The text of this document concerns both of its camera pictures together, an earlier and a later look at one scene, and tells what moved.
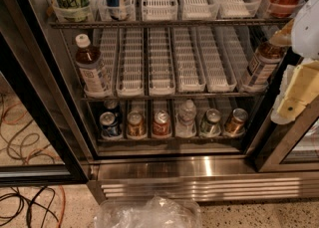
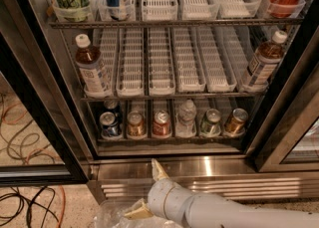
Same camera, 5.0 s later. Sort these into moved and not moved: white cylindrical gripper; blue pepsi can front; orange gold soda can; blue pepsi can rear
Moved: white cylindrical gripper
Not moved: blue pepsi can front; orange gold soda can; blue pepsi can rear
